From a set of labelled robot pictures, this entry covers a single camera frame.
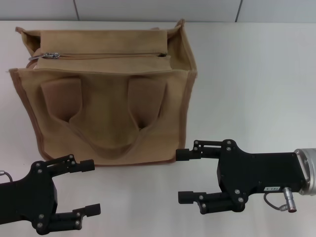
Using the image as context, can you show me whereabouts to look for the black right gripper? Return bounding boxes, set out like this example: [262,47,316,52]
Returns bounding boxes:
[175,139,306,215]

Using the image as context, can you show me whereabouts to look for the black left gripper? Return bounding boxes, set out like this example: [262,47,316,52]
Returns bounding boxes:
[0,154,102,236]

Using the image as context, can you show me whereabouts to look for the khaki canvas food bag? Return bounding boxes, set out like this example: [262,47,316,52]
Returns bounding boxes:
[6,18,199,166]

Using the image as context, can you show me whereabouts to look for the silver metal zipper pull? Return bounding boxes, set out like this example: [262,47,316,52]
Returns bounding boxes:
[29,51,60,62]

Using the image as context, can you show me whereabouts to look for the grey left gripper cable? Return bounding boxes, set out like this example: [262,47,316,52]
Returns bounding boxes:
[0,170,13,184]

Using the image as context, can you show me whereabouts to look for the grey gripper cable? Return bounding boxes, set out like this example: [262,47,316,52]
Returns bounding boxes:
[263,187,299,214]
[0,170,13,184]

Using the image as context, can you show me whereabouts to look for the grey right gripper cable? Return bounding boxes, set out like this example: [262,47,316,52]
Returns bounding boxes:
[263,187,299,214]

